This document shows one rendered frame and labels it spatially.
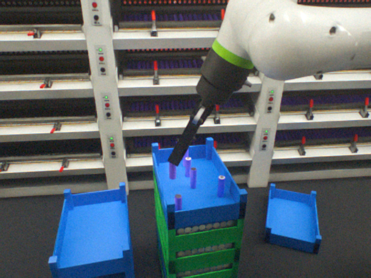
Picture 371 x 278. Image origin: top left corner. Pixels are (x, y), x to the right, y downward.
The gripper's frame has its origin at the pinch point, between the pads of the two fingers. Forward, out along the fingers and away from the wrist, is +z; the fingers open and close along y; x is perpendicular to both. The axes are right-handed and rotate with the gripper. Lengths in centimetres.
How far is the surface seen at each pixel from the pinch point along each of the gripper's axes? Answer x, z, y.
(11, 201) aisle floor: 59, 91, 22
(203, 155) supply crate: -6.7, 14.0, 24.5
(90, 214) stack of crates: 15.7, 43.4, 3.4
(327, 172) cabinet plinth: -69, 26, 88
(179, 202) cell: -6.3, 9.6, -5.4
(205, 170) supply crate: -9.3, 14.1, 17.7
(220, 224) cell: -18.4, 12.3, -2.0
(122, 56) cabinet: 46, 15, 62
